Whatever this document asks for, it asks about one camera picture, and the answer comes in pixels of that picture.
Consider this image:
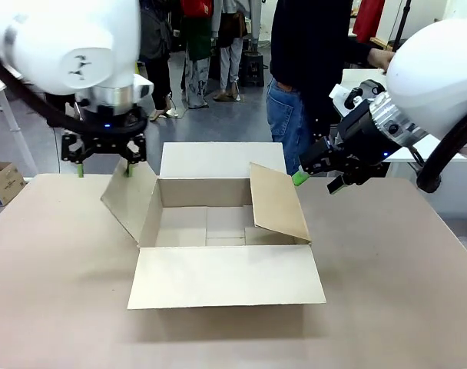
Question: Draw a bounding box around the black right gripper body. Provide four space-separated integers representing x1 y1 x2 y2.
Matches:
335 101 389 171

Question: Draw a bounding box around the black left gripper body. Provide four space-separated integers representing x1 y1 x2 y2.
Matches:
70 109 147 155

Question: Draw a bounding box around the large brown cardboard box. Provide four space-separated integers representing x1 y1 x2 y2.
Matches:
100 141 327 311

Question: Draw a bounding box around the person's left forearm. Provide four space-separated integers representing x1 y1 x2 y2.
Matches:
346 37 375 67

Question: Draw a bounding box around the person's left hand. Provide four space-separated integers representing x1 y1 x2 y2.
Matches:
367 48 396 72

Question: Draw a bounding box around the white paper sheet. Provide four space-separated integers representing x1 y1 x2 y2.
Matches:
328 84 352 115

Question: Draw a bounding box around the small printed cardboard carton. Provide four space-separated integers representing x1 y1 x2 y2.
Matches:
0 161 28 208

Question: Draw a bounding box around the bystander in dark jacket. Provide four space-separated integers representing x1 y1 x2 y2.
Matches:
138 0 181 121

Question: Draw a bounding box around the black step stool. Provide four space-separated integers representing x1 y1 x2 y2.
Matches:
240 49 267 88

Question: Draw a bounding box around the person in dark sweater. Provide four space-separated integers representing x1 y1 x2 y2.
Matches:
266 0 358 176

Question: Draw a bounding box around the bystander in red top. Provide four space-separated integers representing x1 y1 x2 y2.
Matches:
179 0 215 110

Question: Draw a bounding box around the red hanging garment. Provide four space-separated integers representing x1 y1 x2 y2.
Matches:
352 0 386 35

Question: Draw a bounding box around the black stand pole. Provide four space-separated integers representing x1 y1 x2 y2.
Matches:
393 0 413 49

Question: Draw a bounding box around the bystander in grey trousers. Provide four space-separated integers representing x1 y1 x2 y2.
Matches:
212 0 250 103

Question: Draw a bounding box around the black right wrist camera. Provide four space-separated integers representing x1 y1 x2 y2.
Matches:
343 78 386 111

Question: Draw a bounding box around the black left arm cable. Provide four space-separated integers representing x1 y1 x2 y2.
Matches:
0 45 148 136

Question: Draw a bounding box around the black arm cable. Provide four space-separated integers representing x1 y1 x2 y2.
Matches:
0 45 148 136
415 111 467 194

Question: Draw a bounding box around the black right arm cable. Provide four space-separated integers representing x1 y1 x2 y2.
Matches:
415 111 467 194

